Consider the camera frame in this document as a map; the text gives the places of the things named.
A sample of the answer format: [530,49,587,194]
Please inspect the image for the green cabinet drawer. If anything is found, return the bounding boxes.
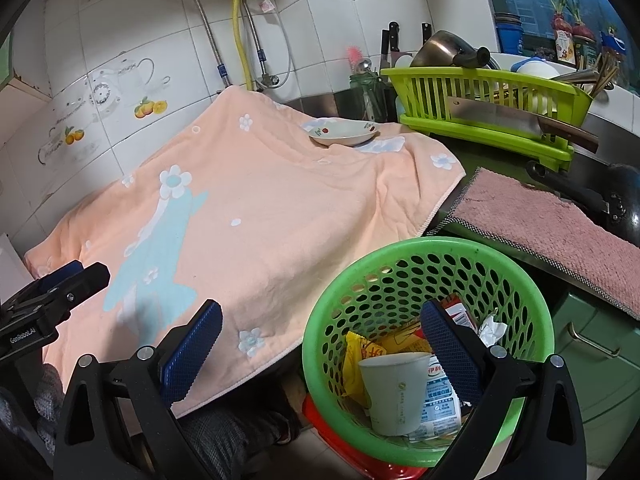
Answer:
[552,290,640,441]

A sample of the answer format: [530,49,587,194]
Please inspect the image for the braided metal hose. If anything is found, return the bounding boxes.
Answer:
[171,0,233,88]

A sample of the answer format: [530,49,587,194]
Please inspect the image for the white bowl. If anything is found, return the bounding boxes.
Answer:
[509,57,561,81]

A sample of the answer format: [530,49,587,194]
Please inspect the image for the pink textured mat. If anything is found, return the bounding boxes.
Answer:
[425,166,640,321]

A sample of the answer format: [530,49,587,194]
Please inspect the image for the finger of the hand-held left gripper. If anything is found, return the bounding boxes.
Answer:
[0,260,85,311]
[50,262,111,312]

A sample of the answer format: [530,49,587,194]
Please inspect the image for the potted window plants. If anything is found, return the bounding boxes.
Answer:
[540,0,597,61]

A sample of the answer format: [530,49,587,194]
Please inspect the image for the green plastic dish rack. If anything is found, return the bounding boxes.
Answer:
[381,66,593,171]

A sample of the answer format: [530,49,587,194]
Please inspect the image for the yellow snack packet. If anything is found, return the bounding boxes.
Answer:
[341,331,386,411]

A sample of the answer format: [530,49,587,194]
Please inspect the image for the peach floral blanket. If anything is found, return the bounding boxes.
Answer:
[24,85,467,418]

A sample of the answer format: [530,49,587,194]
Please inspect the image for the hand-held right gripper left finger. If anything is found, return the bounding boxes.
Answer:
[54,299,224,480]

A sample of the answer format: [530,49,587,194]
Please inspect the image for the red plastic stool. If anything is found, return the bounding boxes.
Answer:
[302,395,431,480]

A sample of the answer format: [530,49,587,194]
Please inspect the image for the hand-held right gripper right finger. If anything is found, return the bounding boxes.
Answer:
[420,299,587,480]

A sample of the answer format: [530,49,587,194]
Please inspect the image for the white blue milk carton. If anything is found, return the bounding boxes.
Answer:
[407,355,463,443]

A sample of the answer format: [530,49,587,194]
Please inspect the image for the white floral plate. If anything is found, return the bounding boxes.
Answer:
[307,119,381,148]

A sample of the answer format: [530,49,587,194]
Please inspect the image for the yellow gas hose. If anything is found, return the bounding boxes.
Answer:
[229,0,253,92]

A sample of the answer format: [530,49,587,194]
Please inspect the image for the black frying pan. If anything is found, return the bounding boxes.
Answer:
[525,160,640,241]

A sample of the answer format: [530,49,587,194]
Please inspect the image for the steel cleaver with wooden handle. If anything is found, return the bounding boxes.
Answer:
[446,96,599,155]

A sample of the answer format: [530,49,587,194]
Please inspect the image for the blue stacked containers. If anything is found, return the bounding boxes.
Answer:
[492,12,525,56]

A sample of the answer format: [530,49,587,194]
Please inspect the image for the plain beige paper cup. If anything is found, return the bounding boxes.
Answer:
[357,351,433,437]

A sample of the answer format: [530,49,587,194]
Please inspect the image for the person's plaid trouser leg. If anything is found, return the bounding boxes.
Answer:
[180,375,301,480]

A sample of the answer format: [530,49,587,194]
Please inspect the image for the green perforated plastic basket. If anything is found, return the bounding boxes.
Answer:
[301,237,556,468]

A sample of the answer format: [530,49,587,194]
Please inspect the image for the glass utensil jar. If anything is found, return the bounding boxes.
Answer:
[348,60,383,123]

